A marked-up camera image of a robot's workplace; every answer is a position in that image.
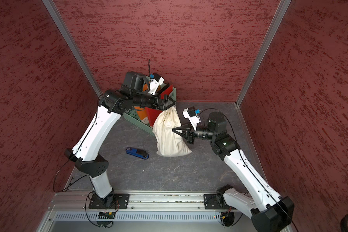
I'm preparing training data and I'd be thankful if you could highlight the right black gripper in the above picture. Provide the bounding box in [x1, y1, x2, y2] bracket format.
[172, 121, 216, 144]

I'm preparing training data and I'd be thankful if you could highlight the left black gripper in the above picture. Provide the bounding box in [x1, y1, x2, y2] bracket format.
[130, 90, 175, 111]

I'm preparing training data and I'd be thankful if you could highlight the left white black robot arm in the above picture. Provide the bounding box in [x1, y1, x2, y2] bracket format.
[65, 72, 176, 208]

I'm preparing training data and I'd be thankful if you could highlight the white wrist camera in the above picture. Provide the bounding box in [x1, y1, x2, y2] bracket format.
[149, 73, 164, 95]
[183, 107, 201, 131]

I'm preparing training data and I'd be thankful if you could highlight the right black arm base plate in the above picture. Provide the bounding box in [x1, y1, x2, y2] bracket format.
[203, 193, 230, 210]

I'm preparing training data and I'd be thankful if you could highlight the blue black stapler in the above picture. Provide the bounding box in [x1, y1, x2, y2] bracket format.
[126, 148, 149, 160]

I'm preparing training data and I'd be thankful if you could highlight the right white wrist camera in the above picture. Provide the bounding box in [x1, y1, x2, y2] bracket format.
[183, 107, 201, 131]

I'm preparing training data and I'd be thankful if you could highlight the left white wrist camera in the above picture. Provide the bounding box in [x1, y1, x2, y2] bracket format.
[149, 73, 164, 95]

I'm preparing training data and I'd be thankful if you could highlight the left aluminium corner post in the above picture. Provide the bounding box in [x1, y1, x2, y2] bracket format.
[42, 0, 103, 101]

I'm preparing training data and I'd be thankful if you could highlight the aluminium corner post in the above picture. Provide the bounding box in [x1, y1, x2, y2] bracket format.
[236, 0, 292, 108]
[42, 0, 103, 101]

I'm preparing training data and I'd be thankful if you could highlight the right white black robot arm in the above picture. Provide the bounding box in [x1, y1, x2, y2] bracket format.
[172, 107, 294, 232]

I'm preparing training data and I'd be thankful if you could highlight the red folder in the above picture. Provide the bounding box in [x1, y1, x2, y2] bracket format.
[145, 84, 173, 127]

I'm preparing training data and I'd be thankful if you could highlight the orange folder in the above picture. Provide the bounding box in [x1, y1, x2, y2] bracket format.
[133, 82, 150, 123]

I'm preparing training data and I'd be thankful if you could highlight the right aluminium corner post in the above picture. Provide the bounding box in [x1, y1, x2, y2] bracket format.
[236, 0, 292, 108]

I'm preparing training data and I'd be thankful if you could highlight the beige drawstring cloth bag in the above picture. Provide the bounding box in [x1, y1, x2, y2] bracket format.
[153, 106, 192, 158]

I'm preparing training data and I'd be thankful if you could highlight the green plastic file rack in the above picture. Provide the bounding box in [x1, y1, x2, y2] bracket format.
[123, 87, 177, 136]

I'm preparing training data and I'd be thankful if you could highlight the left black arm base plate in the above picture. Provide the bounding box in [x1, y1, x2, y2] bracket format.
[88, 193, 130, 210]

